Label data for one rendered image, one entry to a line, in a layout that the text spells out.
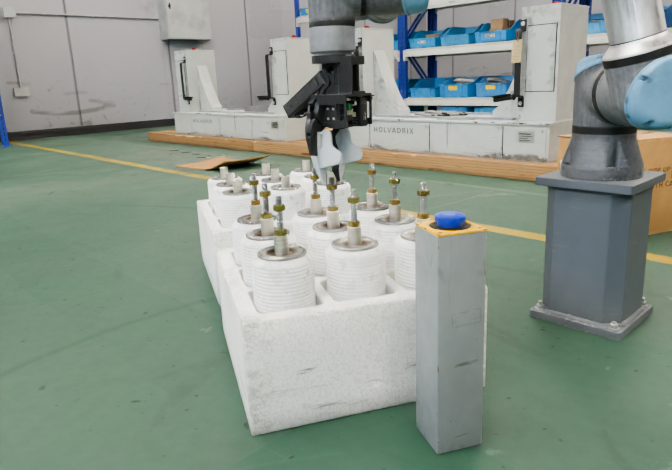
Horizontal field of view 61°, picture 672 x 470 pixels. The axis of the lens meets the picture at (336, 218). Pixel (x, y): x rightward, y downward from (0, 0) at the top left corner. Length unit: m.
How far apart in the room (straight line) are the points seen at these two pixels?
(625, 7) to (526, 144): 1.90
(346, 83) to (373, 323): 0.38
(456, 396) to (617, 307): 0.51
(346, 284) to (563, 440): 0.38
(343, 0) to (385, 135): 2.51
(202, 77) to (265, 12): 3.45
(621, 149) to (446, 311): 0.57
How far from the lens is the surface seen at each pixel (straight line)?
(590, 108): 1.18
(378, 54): 3.70
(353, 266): 0.86
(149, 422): 0.98
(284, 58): 4.16
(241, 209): 1.35
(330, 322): 0.85
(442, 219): 0.74
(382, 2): 0.95
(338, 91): 0.95
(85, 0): 7.37
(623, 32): 1.07
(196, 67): 5.34
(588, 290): 1.23
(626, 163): 1.20
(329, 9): 0.94
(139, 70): 7.53
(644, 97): 1.04
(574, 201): 1.19
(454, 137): 3.12
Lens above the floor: 0.51
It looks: 14 degrees down
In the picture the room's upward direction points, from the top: 2 degrees counter-clockwise
